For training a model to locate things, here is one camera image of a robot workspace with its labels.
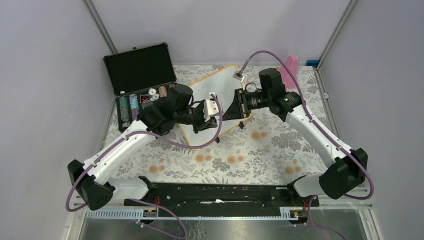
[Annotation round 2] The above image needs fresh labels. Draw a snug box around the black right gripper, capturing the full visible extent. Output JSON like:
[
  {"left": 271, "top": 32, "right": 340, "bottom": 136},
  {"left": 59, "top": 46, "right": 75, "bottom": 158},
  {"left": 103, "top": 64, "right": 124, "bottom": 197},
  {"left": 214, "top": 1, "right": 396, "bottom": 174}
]
[{"left": 222, "top": 87, "right": 272, "bottom": 121}]

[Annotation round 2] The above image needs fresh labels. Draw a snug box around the yellow framed whiteboard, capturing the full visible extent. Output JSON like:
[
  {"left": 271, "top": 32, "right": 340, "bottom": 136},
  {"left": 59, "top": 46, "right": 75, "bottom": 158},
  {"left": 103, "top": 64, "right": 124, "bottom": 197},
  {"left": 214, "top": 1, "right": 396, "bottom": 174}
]
[{"left": 179, "top": 64, "right": 250, "bottom": 146}]

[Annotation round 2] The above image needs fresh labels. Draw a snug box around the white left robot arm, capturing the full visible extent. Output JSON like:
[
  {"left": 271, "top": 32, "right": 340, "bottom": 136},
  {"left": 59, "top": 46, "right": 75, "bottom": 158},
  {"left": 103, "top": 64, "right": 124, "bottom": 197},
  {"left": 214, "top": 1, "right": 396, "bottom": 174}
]
[{"left": 65, "top": 84, "right": 224, "bottom": 212}]

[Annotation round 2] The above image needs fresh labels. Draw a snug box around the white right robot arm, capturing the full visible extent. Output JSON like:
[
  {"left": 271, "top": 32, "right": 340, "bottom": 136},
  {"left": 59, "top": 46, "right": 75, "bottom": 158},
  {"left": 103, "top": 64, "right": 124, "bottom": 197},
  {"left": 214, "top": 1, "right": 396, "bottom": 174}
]
[{"left": 223, "top": 68, "right": 368, "bottom": 206}]

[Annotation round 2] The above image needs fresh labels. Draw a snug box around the floral patterned table mat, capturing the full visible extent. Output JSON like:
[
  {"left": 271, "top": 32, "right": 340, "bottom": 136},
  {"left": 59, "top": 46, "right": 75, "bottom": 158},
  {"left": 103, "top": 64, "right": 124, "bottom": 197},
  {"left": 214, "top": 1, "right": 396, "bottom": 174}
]
[{"left": 112, "top": 65, "right": 331, "bottom": 185}]

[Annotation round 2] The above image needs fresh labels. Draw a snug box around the pink wedge eraser block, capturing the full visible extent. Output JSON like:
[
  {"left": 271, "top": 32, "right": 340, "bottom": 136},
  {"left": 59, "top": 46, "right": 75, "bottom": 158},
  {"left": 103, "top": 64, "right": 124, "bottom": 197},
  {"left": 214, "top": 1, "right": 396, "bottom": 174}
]
[{"left": 279, "top": 54, "right": 299, "bottom": 90}]

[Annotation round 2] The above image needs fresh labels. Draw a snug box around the black poker chip case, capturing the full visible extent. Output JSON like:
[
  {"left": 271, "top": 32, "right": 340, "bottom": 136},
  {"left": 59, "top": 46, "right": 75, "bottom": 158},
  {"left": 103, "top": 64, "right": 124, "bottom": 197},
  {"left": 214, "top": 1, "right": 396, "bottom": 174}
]
[{"left": 102, "top": 42, "right": 177, "bottom": 133}]

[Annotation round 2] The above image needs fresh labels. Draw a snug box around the teal chip stack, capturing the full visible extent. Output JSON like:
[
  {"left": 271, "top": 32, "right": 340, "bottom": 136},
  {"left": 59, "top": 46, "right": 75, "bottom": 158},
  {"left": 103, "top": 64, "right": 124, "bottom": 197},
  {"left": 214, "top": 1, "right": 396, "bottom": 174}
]
[{"left": 119, "top": 96, "right": 130, "bottom": 123}]

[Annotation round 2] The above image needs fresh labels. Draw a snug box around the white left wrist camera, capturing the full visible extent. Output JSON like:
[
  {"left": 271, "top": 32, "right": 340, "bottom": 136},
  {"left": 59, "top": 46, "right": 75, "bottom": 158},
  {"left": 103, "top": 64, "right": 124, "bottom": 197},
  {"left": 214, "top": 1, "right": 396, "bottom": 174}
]
[{"left": 203, "top": 92, "right": 223, "bottom": 123}]

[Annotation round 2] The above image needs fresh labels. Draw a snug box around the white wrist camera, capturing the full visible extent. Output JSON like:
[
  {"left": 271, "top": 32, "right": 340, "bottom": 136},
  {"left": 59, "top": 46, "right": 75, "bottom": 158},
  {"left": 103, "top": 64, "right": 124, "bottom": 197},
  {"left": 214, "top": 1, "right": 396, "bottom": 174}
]
[
  {"left": 233, "top": 71, "right": 246, "bottom": 83},
  {"left": 203, "top": 92, "right": 223, "bottom": 123}
]

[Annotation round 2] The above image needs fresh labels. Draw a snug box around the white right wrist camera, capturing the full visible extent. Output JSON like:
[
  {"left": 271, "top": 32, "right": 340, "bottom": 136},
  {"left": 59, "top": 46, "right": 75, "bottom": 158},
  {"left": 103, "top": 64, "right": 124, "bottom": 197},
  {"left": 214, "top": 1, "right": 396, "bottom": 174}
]
[{"left": 233, "top": 71, "right": 246, "bottom": 83}]

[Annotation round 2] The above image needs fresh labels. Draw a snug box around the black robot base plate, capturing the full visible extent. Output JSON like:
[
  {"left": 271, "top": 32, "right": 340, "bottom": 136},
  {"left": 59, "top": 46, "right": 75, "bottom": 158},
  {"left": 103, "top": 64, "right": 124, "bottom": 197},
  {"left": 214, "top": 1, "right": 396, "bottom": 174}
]
[{"left": 124, "top": 182, "right": 312, "bottom": 218}]

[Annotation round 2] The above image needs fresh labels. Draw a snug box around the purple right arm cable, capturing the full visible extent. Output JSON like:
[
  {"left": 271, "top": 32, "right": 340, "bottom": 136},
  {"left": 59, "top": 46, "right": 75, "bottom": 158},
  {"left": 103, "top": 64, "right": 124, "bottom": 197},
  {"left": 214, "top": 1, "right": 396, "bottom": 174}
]
[{"left": 238, "top": 50, "right": 375, "bottom": 240}]

